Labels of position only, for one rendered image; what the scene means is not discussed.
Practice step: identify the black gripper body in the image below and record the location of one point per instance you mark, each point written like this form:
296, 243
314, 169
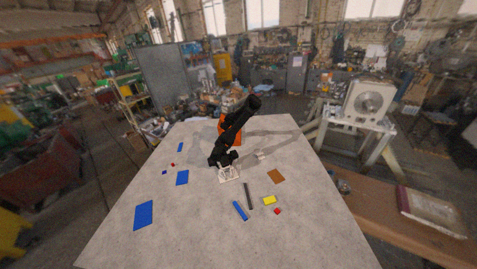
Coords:
232, 154

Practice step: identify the yellow rectangular block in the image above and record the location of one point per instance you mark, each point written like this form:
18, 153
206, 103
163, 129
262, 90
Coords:
269, 200

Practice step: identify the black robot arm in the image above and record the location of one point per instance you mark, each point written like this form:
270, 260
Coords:
237, 120

